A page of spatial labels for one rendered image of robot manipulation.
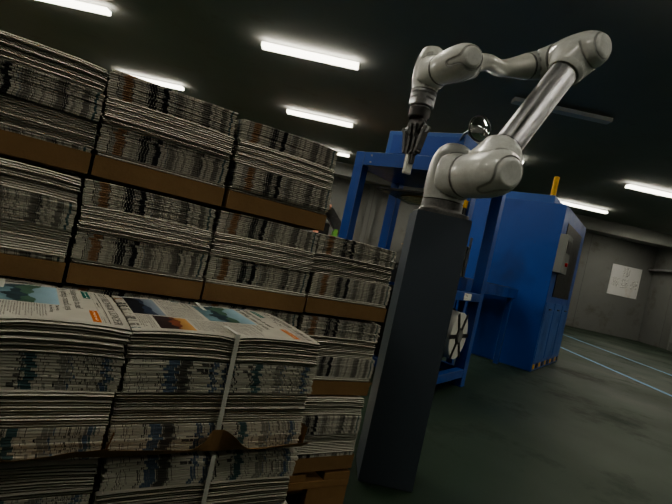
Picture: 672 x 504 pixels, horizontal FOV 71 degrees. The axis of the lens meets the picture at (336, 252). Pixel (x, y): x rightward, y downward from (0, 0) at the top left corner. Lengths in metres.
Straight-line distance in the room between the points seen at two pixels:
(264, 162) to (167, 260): 0.33
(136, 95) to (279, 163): 0.36
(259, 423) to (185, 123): 0.67
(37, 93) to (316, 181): 0.64
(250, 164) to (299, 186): 0.15
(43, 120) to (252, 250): 0.52
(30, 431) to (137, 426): 0.16
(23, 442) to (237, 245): 0.60
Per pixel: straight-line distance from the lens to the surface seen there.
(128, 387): 0.89
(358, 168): 3.56
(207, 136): 1.17
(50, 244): 1.12
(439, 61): 1.67
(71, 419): 0.90
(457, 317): 3.41
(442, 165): 1.77
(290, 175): 1.24
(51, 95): 1.12
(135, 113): 1.14
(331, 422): 1.48
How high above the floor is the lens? 0.80
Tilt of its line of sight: level
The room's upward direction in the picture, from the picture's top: 12 degrees clockwise
